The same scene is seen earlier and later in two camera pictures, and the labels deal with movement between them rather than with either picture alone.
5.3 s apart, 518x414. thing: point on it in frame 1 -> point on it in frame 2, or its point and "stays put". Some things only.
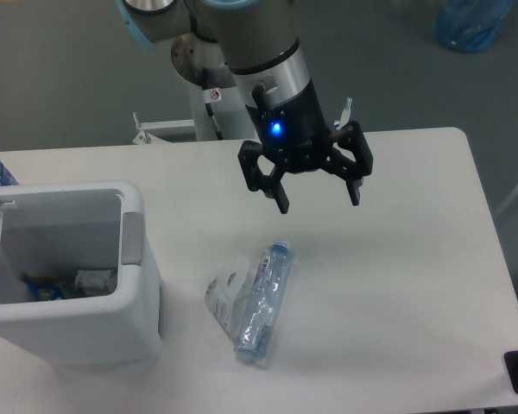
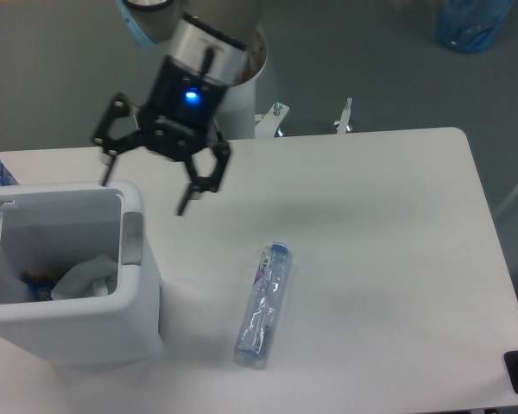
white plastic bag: x=227 y=293 -> x=97 y=277
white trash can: x=58 y=228 stays put
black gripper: x=295 y=129 -> x=185 y=103
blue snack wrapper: x=45 y=289 stays put
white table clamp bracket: x=344 y=115 stays put
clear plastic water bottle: x=265 y=304 stays put
